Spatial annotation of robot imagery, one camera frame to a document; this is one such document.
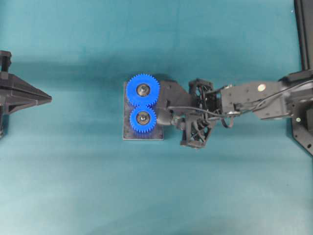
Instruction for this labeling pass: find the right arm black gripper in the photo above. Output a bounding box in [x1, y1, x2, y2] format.
[156, 78, 222, 149]

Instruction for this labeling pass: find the small blue plastic gear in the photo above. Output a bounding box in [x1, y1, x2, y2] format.
[130, 106, 157, 133]

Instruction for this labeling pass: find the large blue plastic gear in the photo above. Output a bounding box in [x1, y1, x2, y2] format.
[126, 73, 160, 106]

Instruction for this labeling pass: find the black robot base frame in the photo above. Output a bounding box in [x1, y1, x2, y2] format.
[291, 0, 313, 155]

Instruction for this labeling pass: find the black camera cable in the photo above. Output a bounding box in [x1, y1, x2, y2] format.
[167, 79, 313, 129]

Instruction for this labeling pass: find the threaded shaft in large gear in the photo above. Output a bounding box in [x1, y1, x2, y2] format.
[140, 85, 149, 95]

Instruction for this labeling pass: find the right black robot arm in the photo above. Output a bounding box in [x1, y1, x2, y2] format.
[154, 77, 313, 153]

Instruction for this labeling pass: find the green cloth table mat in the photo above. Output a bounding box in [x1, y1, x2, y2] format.
[0, 0, 313, 235]

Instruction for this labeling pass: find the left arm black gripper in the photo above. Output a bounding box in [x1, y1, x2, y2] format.
[0, 50, 52, 138]

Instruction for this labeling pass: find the grey metal base plate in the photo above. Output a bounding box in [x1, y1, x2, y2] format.
[122, 82, 164, 141]

